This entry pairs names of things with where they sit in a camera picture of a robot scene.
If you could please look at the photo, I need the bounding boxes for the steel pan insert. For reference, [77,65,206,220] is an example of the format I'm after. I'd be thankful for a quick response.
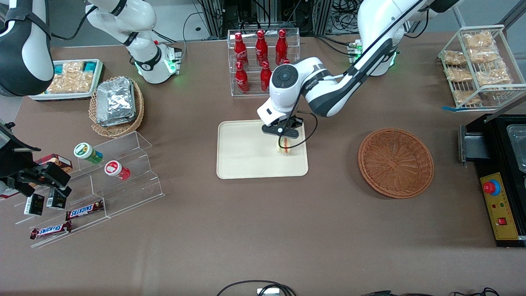
[507,123,526,173]

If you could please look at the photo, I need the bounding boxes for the aluminium frame rack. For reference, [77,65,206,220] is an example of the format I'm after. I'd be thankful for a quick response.
[199,0,333,37]

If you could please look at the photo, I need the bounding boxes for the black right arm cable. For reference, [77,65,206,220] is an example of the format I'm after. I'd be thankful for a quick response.
[49,5,99,42]

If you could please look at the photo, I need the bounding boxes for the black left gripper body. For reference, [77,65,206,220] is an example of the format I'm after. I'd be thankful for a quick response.
[262,117,304,138]

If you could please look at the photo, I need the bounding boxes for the Snickers chocolate bar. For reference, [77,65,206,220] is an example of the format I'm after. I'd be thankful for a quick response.
[66,200,104,221]
[30,221,72,240]

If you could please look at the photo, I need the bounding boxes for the grey metal bar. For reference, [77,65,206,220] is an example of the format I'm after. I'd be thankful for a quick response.
[483,95,526,124]

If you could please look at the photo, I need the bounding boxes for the small black box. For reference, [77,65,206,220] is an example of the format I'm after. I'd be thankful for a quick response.
[46,190,67,210]
[23,193,45,216]

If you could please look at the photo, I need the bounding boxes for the clear acrylic step stand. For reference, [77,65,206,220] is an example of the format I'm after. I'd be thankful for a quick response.
[14,131,166,249]

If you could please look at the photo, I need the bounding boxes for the green snack can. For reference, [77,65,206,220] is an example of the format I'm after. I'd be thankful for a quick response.
[74,142,104,165]

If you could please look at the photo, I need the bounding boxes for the black base power cables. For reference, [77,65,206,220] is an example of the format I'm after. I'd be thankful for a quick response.
[313,34,356,56]

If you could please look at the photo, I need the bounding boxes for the clear acrylic bottle rack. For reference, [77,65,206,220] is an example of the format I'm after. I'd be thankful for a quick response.
[228,28,300,97]

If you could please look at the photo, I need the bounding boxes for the black table-edge cable loop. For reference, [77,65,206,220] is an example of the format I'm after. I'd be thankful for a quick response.
[217,280,297,296]

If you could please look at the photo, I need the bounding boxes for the triangle sandwich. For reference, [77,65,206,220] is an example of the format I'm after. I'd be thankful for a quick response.
[276,136,295,156]

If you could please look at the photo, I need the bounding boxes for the black appliance housing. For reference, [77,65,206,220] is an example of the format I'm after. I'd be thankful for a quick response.
[477,113,526,248]

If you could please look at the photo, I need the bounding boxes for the white wire rack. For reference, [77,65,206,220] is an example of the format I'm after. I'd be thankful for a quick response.
[438,25,526,111]

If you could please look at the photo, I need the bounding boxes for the red snack can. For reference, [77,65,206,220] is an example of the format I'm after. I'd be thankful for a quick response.
[104,160,131,181]

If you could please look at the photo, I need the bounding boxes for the silver foil pack stack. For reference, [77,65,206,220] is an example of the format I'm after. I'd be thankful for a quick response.
[96,77,137,127]

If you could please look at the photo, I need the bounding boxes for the yellow control panel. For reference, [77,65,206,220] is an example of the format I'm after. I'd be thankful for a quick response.
[480,173,519,240]

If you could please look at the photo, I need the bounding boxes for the brown chocolate box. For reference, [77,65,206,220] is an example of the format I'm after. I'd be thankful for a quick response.
[34,153,73,173]

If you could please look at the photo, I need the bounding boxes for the oval wicker basket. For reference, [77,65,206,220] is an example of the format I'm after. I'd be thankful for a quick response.
[89,76,145,138]

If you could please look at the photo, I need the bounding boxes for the empty-looking brown wicker basket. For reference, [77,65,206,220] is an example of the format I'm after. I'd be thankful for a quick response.
[358,128,435,199]

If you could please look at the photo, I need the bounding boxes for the beige plastic tray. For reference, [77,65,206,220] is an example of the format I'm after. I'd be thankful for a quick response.
[217,119,309,180]

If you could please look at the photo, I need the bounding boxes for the clear snack bag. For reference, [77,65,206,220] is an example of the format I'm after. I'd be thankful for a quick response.
[446,67,473,83]
[477,68,511,87]
[462,31,496,49]
[468,47,500,64]
[453,90,481,105]
[443,50,467,66]

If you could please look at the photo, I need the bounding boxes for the grey metal box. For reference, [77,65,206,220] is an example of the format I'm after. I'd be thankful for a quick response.
[459,125,491,164]

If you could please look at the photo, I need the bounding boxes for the white rectangular snack tray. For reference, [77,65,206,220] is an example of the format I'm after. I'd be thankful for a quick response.
[29,59,105,102]

